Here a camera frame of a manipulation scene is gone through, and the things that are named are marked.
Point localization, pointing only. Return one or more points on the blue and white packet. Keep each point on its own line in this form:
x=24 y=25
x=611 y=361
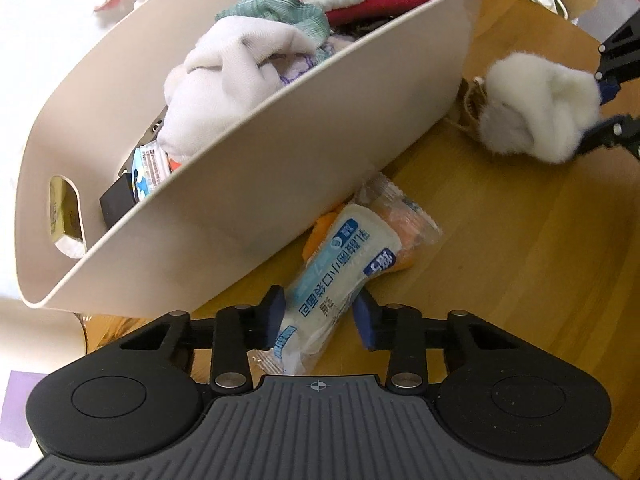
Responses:
x=150 y=165

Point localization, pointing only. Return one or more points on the black box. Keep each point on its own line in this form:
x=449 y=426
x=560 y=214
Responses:
x=117 y=200

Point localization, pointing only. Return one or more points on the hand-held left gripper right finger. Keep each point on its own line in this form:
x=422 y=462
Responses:
x=367 y=325

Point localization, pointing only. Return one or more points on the white bread packet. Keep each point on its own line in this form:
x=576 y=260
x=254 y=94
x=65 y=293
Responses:
x=340 y=255

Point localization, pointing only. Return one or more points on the white lilac cloth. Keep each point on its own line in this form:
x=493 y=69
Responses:
x=300 y=67

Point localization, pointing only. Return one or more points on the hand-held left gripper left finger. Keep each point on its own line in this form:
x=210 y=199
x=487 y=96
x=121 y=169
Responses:
x=275 y=315

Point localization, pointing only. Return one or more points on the clear packet with orange snack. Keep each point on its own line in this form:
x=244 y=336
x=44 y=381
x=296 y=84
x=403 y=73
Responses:
x=410 y=220

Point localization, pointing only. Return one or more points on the white fluffy plush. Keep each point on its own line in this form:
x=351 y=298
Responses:
x=535 y=105

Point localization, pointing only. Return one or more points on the beige woven item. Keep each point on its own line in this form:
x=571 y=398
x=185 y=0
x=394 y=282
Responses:
x=472 y=105

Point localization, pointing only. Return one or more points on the orange soft item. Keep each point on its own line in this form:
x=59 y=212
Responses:
x=320 y=235

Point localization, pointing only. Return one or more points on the beige plastic basket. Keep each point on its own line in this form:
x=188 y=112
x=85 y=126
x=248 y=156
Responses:
x=250 y=185

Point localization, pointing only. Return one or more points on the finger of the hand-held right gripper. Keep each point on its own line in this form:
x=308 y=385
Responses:
x=622 y=55
x=617 y=132

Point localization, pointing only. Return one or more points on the green striped towel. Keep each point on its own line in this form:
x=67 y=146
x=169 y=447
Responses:
x=280 y=10

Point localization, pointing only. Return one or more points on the purple paper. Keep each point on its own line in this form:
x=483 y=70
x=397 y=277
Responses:
x=22 y=410

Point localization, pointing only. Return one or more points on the wooden desktop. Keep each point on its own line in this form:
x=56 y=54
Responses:
x=500 y=260

